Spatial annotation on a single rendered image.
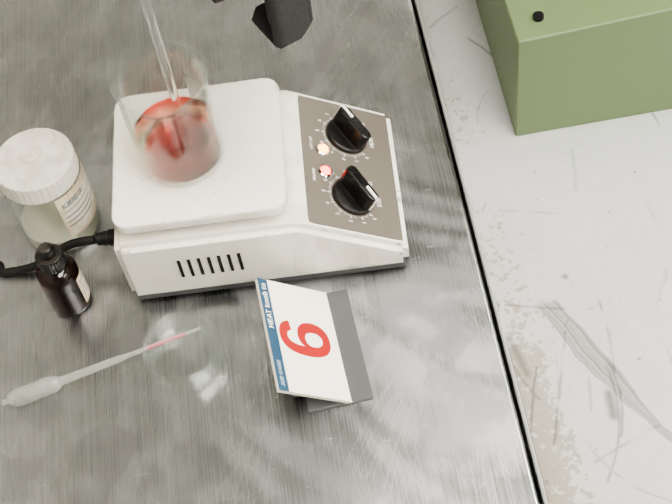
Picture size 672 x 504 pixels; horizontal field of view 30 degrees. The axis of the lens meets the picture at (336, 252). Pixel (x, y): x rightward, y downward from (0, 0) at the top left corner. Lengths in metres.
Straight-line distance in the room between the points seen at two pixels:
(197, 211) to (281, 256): 0.07
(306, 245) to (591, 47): 0.25
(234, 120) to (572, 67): 0.25
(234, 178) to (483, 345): 0.20
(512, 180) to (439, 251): 0.08
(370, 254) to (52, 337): 0.24
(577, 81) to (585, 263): 0.14
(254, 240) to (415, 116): 0.20
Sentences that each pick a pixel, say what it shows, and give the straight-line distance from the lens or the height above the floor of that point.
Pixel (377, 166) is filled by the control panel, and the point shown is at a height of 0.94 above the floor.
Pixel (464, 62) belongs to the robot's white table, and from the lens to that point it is 1.03.
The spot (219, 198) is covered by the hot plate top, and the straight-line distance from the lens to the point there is 0.85.
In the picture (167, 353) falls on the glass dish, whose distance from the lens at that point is 0.89.
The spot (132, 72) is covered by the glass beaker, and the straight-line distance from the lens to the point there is 0.85.
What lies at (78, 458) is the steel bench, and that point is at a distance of 0.87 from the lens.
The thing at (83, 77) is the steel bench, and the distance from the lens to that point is 1.07.
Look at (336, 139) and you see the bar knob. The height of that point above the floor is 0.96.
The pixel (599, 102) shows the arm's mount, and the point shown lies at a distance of 0.97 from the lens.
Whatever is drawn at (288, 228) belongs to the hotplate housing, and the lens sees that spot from 0.85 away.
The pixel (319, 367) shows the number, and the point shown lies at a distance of 0.85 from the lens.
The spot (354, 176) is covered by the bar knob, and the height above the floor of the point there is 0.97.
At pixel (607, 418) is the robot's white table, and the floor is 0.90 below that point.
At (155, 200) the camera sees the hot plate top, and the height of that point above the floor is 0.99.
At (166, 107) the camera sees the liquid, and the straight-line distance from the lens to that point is 0.87.
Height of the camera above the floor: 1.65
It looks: 55 degrees down
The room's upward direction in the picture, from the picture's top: 10 degrees counter-clockwise
